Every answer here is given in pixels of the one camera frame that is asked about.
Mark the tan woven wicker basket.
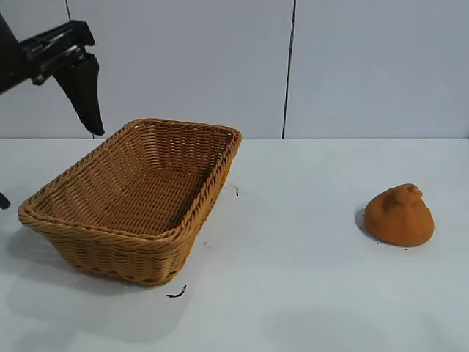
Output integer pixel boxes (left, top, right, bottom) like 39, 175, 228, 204
17, 117, 243, 287

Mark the orange knobbed citrus fruit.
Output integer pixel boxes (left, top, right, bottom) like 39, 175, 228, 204
363, 183, 436, 247

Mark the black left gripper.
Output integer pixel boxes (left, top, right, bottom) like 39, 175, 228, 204
0, 10, 106, 137

